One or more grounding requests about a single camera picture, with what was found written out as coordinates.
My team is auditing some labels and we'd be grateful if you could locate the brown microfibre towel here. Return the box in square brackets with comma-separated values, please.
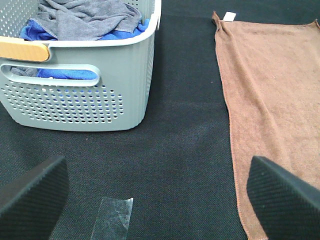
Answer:
[212, 13, 320, 240]

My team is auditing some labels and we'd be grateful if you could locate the black table cloth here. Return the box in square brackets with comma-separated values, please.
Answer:
[0, 0, 320, 240]

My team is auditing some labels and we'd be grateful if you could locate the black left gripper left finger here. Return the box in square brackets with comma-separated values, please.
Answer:
[0, 156, 69, 240]

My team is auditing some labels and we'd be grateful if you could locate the grey perforated laundry basket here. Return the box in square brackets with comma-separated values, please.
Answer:
[0, 0, 162, 132]

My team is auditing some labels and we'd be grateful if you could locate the blue microfibre towel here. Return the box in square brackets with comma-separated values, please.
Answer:
[10, 18, 150, 80]

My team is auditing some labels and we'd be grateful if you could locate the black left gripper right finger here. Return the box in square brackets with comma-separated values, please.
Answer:
[246, 156, 320, 240]

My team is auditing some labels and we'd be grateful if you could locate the grey microfibre towel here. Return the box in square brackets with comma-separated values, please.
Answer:
[9, 0, 143, 78]

